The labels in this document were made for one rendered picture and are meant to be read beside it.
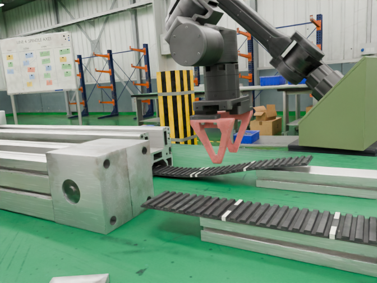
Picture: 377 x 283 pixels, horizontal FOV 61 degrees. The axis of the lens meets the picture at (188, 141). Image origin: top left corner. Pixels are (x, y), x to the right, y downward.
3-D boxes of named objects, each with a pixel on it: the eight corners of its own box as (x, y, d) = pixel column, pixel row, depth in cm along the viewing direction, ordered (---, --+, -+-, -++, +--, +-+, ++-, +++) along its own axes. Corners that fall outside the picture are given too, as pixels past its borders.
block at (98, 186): (164, 199, 48) (159, 136, 47) (106, 235, 38) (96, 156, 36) (119, 192, 53) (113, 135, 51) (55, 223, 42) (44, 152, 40)
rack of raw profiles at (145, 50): (67, 118, 1132) (58, 54, 1093) (87, 115, 1204) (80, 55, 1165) (134, 119, 943) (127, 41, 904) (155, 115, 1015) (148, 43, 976)
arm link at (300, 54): (331, 68, 85) (316, 83, 88) (304, 44, 88) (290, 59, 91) (321, 66, 78) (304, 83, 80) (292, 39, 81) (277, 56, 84)
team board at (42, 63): (7, 146, 600) (-11, 38, 565) (27, 141, 647) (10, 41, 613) (77, 146, 560) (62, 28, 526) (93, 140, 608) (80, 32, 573)
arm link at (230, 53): (242, 24, 52) (211, 30, 55) (223, 19, 46) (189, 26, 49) (244, 68, 53) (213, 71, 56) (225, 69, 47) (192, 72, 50)
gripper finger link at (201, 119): (192, 165, 51) (187, 106, 49) (210, 155, 57) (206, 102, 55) (233, 168, 48) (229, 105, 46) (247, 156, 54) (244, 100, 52)
